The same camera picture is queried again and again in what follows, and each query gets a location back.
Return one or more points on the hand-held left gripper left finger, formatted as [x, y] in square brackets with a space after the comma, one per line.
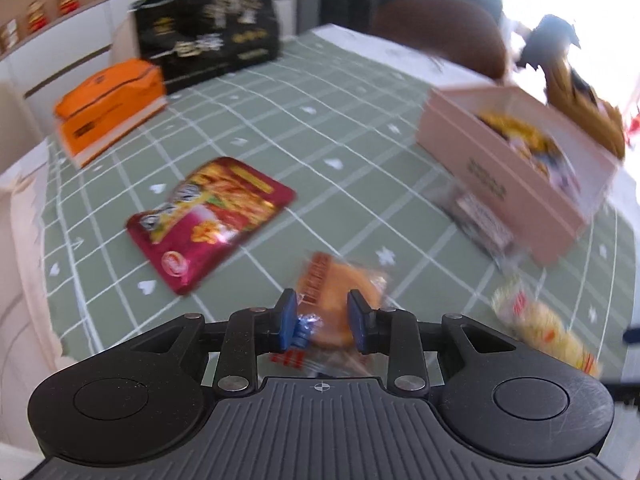
[287, 321]

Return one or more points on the green checked tablecloth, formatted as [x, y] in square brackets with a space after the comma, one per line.
[325, 125]

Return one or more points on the beige ruffled cloth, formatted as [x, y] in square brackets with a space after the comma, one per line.
[25, 285]

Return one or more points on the white cabinet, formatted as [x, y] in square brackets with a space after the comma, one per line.
[100, 20]

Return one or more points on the copper tin can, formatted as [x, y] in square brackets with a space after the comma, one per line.
[7, 35]

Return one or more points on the clear packet with red edge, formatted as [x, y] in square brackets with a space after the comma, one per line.
[480, 220]

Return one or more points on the large black snack bag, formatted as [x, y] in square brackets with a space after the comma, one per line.
[210, 35]

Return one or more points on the yellow panda chip packet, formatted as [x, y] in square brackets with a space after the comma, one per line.
[520, 135]

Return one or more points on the pink cardboard box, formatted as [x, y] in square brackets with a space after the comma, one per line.
[542, 212]

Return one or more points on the brown chair back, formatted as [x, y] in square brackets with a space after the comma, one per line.
[440, 25]

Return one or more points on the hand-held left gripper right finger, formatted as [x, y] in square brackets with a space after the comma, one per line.
[357, 323]

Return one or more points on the orange tissue pouch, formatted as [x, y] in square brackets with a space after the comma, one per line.
[105, 105]

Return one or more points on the clear bread bun packet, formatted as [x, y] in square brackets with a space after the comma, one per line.
[327, 290]

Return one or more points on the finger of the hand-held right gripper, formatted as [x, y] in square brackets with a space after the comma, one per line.
[631, 335]

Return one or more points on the pale yellow puffed snack packet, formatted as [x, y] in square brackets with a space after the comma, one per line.
[540, 325]

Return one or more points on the dark red snack packet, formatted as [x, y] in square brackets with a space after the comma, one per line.
[215, 215]

